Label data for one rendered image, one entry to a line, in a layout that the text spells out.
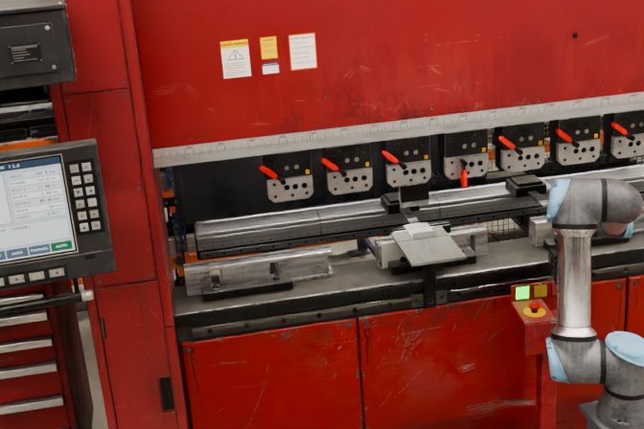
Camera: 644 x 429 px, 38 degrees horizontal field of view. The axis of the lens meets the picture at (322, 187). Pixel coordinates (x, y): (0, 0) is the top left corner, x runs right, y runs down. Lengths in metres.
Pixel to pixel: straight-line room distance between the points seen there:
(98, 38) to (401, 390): 1.58
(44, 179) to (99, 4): 0.53
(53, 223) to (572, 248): 1.34
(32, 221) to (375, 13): 1.22
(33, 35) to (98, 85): 0.39
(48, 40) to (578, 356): 1.55
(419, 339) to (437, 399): 0.26
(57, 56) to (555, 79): 1.64
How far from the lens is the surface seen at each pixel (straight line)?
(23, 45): 2.37
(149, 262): 2.88
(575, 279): 2.52
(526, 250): 3.37
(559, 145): 3.27
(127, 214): 2.82
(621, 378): 2.56
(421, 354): 3.29
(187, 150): 2.97
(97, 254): 2.50
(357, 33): 2.96
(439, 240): 3.13
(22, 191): 2.44
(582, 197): 2.49
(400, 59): 3.01
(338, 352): 3.21
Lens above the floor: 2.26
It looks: 20 degrees down
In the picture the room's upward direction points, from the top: 4 degrees counter-clockwise
